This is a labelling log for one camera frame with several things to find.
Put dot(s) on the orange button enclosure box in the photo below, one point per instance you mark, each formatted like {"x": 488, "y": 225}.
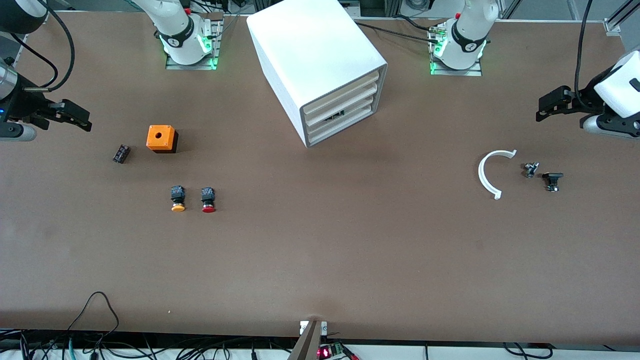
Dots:
{"x": 161, "y": 138}

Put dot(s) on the small black plastic part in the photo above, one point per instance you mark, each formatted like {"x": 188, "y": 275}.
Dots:
{"x": 552, "y": 181}

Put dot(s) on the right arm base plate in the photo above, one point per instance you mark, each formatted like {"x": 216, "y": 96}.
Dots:
{"x": 172, "y": 66}

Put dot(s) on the white drawer cabinet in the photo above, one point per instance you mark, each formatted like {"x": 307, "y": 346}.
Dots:
{"x": 310, "y": 45}

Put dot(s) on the aluminium corner profile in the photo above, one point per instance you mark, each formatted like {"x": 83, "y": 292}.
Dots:
{"x": 622, "y": 15}

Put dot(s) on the small black contact block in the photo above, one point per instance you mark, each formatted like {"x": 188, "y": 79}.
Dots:
{"x": 121, "y": 153}

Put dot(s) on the circuit board with red light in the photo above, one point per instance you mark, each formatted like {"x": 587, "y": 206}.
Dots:
{"x": 327, "y": 351}

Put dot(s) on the red push button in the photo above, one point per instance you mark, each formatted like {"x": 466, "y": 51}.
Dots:
{"x": 208, "y": 199}

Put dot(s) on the white mount bracket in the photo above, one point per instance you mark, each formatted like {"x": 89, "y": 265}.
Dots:
{"x": 324, "y": 327}

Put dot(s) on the white curved plastic piece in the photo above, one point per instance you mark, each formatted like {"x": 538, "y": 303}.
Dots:
{"x": 480, "y": 172}

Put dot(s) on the beige camera mount bar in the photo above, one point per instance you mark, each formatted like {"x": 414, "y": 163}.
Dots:
{"x": 307, "y": 345}

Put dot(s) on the yellow push button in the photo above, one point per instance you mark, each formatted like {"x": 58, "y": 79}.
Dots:
{"x": 177, "y": 197}

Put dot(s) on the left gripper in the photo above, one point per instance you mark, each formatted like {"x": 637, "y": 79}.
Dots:
{"x": 583, "y": 102}

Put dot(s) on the small grey metal part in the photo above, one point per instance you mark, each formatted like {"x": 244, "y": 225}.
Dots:
{"x": 531, "y": 169}

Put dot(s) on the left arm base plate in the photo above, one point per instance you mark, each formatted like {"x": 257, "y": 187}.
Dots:
{"x": 472, "y": 73}

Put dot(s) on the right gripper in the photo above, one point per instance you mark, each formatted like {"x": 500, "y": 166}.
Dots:
{"x": 24, "y": 101}

